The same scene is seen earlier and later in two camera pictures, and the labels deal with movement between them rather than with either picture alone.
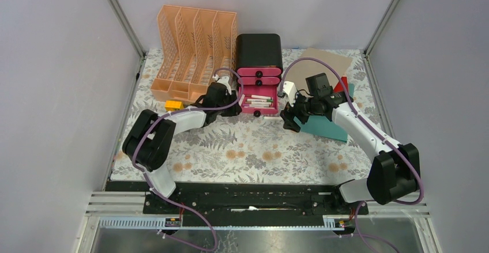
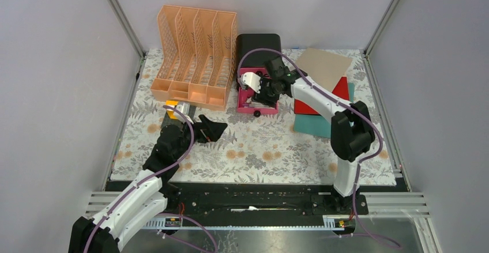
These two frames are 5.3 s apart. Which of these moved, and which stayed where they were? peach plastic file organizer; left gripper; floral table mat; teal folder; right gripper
Moved: right gripper; left gripper
Stayed: teal folder; peach plastic file organizer; floral table mat
